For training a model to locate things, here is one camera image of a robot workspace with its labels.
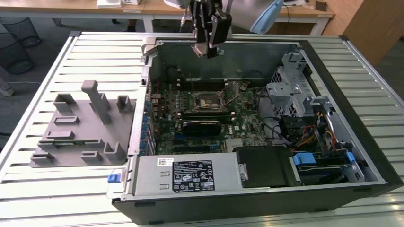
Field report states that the silver CPU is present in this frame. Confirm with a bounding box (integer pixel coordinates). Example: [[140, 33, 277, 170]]
[[190, 44, 206, 58]]

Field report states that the metal socket cover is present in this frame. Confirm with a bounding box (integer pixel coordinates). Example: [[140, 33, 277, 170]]
[[220, 80, 244, 106]]

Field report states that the CPU socket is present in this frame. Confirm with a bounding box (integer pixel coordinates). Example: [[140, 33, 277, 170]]
[[192, 91, 228, 112]]

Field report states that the silver disk bay cage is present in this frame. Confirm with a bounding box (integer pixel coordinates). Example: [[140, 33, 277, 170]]
[[264, 52, 320, 120]]

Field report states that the plain white box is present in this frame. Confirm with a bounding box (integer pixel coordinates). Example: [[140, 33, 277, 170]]
[[96, 0, 122, 9]]

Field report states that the green motherboard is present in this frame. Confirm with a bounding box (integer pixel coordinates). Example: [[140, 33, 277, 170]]
[[148, 79, 286, 156]]

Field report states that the black graphics card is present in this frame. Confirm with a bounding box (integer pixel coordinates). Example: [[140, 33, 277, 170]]
[[180, 119, 224, 138]]

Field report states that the wooden cabinet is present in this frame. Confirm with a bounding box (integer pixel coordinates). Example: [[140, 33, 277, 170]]
[[321, 0, 404, 68]]

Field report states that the black plastic shroud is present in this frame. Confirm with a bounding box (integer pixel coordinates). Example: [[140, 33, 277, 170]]
[[232, 145, 304, 189]]

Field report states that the grey parts rack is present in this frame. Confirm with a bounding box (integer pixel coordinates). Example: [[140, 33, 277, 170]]
[[28, 79, 137, 169]]

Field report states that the blue disk carrier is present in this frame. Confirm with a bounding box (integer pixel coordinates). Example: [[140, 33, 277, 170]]
[[292, 152, 317, 170]]

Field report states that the black mesh bin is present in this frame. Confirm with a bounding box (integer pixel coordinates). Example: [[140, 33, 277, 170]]
[[0, 17, 41, 47], [0, 32, 34, 75]]

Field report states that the silver power supply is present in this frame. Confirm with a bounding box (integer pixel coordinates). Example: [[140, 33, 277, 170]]
[[121, 153, 249, 201]]

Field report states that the green RAM stick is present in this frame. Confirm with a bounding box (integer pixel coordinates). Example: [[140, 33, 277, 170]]
[[52, 140, 98, 146]]

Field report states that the black disk drive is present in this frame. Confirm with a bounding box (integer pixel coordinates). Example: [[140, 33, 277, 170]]
[[296, 165, 348, 186]]

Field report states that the white furniture foot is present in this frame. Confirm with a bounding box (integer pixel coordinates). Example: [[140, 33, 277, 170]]
[[0, 75, 14, 97]]

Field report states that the silver disk bay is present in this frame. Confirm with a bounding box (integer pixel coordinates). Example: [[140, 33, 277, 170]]
[[288, 151, 372, 189]]

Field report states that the black PC case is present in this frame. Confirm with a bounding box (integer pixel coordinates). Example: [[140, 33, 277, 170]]
[[106, 35, 404, 225]]

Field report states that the thin dangling cable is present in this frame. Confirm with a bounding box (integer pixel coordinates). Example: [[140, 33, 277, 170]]
[[178, 9, 189, 33]]

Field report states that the wooden desk white frame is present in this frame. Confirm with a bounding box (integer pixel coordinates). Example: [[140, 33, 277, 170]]
[[141, 3, 336, 36], [0, 3, 145, 24]]

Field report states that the black cable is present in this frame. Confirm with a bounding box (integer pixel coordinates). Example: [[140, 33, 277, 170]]
[[254, 87, 289, 145]]

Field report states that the yellow wire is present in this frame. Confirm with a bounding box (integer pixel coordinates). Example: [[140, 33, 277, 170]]
[[292, 137, 318, 152]]

